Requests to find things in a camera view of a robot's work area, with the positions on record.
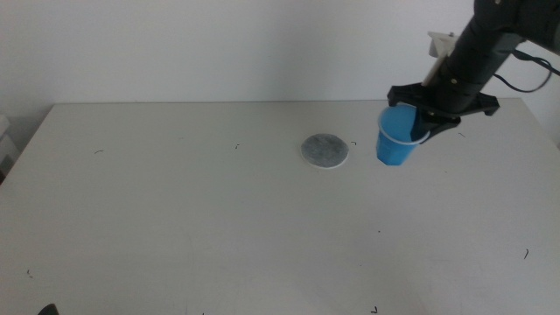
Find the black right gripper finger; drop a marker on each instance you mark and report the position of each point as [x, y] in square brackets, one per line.
[420, 127]
[443, 126]

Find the blue plastic cup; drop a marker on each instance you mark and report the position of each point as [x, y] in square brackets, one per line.
[394, 149]

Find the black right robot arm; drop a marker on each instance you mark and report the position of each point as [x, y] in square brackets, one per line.
[490, 30]

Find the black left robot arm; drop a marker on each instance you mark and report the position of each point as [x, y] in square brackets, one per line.
[48, 310]

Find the round grey cup mat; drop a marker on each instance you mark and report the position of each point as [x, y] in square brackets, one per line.
[324, 150]

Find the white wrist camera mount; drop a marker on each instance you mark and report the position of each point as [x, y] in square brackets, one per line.
[439, 48]

